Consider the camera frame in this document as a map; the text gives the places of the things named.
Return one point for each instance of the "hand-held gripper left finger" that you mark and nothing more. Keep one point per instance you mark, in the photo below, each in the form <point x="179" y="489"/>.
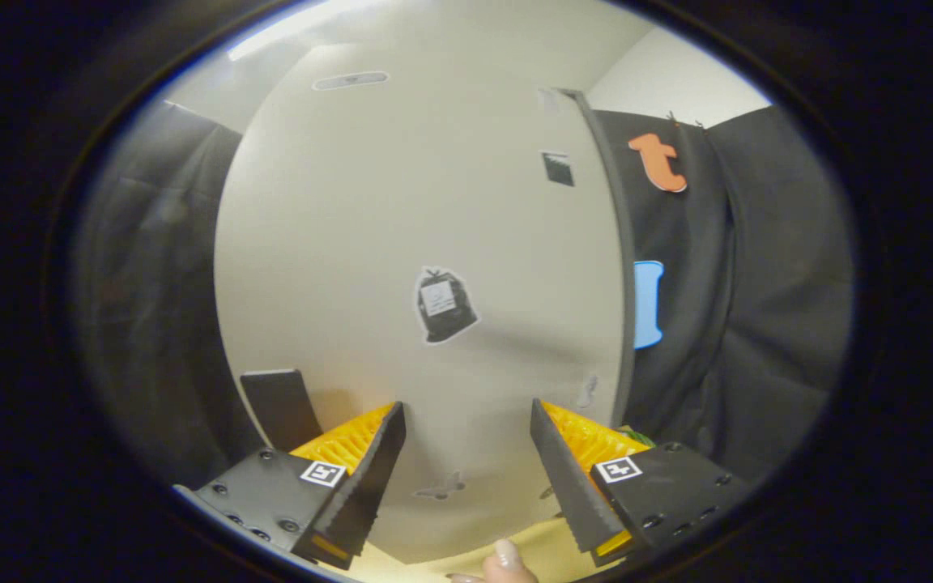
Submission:
<point x="365" y="494"/>

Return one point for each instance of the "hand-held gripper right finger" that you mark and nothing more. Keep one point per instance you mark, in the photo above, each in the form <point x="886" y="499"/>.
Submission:
<point x="568" y="486"/>

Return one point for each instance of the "dark grey shoe cabinet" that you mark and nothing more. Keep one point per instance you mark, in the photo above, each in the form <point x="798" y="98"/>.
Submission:
<point x="608" y="243"/>

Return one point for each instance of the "white shoe cabinet door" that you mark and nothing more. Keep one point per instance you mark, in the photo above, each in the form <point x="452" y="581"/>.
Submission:
<point x="353" y="243"/>

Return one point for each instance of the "green striped object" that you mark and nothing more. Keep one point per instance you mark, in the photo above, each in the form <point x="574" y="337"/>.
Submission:
<point x="636" y="437"/>

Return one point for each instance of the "black backdrop cloth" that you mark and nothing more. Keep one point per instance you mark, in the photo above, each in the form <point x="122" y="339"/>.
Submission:
<point x="758" y="283"/>

